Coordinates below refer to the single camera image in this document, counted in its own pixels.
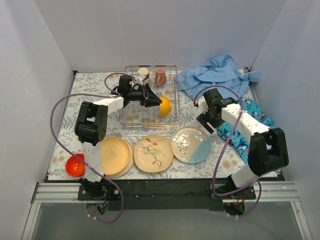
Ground floral table mat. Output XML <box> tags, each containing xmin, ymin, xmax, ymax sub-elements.
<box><xmin>47</xmin><ymin>69</ymin><xmax>283</xmax><ymax>181</ymax></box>

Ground pink mug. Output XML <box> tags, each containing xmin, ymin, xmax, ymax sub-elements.
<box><xmin>155</xmin><ymin>68</ymin><xmax>167</xmax><ymax>87</ymax></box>

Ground cream and blue plate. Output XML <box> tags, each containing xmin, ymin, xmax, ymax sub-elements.
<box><xmin>170</xmin><ymin>126</ymin><xmax>211</xmax><ymax>164</ymax></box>

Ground cream steel tumbler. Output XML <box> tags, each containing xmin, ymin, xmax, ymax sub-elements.
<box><xmin>137</xmin><ymin>67</ymin><xmax>150</xmax><ymax>86</ymax></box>

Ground red bowl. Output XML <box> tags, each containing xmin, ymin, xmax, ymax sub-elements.
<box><xmin>65</xmin><ymin>155</ymin><xmax>86</xmax><ymax>177</ymax></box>

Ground shark print cloth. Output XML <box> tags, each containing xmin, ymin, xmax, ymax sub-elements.
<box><xmin>217</xmin><ymin>98</ymin><xmax>275</xmax><ymax>164</ymax></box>

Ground bird pattern plate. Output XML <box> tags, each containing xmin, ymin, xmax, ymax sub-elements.
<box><xmin>133</xmin><ymin>135</ymin><xmax>174</xmax><ymax>174</ymax></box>

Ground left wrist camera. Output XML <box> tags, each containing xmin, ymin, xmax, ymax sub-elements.
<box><xmin>136</xmin><ymin>74</ymin><xmax>147</xmax><ymax>86</ymax></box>

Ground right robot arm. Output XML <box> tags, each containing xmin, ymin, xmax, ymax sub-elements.
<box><xmin>193</xmin><ymin>85</ymin><xmax>289</xmax><ymax>199</ymax></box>

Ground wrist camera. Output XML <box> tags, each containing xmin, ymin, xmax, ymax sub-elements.
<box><xmin>193</xmin><ymin>96</ymin><xmax>209</xmax><ymax>114</ymax></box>
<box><xmin>136</xmin><ymin>74</ymin><xmax>147</xmax><ymax>86</ymax></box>

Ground yellow bowl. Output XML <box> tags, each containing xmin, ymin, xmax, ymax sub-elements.
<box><xmin>159</xmin><ymin>96</ymin><xmax>172</xmax><ymax>117</ymax></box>

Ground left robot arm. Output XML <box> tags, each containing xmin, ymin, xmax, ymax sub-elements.
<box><xmin>74</xmin><ymin>74</ymin><xmax>163</xmax><ymax>200</ymax></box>

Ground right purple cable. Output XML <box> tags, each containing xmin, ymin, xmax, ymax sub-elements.
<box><xmin>193</xmin><ymin>85</ymin><xmax>262</xmax><ymax>217</ymax></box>

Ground wire dish rack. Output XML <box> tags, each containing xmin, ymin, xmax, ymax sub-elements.
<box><xmin>115</xmin><ymin>64</ymin><xmax>180</xmax><ymax>131</ymax></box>

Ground aluminium frame rail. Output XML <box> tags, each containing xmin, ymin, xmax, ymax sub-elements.
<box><xmin>32</xmin><ymin>181</ymin><xmax>300</xmax><ymax>203</ymax></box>

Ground lower tan plate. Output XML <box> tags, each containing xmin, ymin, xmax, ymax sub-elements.
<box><xmin>106</xmin><ymin>139</ymin><xmax>135</xmax><ymax>178</ymax></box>

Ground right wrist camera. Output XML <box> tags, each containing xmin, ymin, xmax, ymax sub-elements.
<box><xmin>193</xmin><ymin>96</ymin><xmax>209</xmax><ymax>114</ymax></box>

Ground orange plate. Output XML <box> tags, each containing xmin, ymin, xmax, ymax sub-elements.
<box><xmin>101</xmin><ymin>136</ymin><xmax>131</xmax><ymax>175</ymax></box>

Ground light blue shirt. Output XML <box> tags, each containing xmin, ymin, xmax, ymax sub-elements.
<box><xmin>176</xmin><ymin>55</ymin><xmax>262</xmax><ymax>100</ymax></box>

